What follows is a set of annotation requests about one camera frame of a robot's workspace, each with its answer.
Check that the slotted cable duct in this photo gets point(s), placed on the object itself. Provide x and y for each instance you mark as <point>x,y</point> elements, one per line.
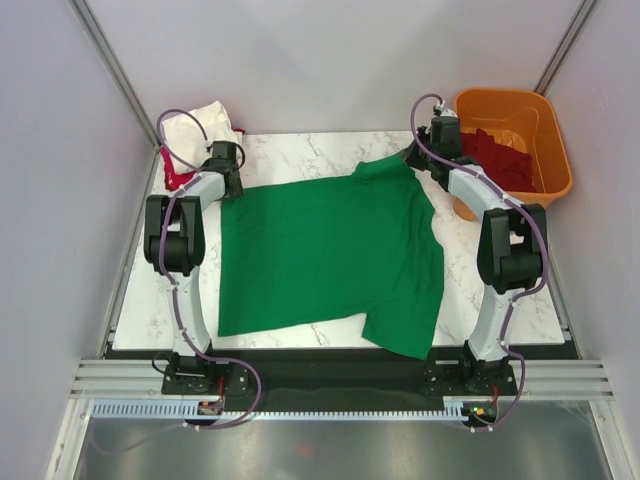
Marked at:
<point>193,411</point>

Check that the pink folded t-shirt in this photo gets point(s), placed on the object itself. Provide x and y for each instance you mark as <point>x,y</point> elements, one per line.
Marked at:
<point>175,175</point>

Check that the right aluminium frame post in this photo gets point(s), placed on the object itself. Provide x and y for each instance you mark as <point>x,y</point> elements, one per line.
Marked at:
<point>565,45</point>

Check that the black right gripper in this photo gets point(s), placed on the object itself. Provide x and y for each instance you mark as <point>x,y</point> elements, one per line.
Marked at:
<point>411,158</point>

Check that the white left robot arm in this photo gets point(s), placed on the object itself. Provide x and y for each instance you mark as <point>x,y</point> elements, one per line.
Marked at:
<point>174,241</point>

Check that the orange plastic tub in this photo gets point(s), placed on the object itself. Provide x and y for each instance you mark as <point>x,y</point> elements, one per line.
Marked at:
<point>525,121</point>

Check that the aluminium front rail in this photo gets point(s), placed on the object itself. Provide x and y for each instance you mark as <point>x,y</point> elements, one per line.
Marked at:
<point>544,380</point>

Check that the left aluminium frame post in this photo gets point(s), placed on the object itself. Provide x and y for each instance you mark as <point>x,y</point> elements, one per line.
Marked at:
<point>108,55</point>

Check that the white folded t-shirt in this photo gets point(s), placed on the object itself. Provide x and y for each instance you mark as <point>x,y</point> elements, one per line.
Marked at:
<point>213,110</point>

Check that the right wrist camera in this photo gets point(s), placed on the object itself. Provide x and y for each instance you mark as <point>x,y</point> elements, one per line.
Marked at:
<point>441,110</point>

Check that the aluminium frame post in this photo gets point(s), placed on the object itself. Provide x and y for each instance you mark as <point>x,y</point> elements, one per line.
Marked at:
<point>565,45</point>
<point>108,55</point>

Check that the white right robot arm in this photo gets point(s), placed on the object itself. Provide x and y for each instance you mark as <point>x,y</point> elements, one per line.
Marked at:
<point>512,258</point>

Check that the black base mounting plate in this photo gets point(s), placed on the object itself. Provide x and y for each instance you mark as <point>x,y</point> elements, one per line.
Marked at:
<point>337,377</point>

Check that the dark red t-shirt in tub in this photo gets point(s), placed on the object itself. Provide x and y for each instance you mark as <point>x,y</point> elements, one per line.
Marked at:
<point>509,168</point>

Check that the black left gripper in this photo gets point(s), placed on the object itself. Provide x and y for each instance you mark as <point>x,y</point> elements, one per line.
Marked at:
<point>238,190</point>

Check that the green t-shirt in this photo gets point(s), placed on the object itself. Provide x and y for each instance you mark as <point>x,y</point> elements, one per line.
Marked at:
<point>330,248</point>

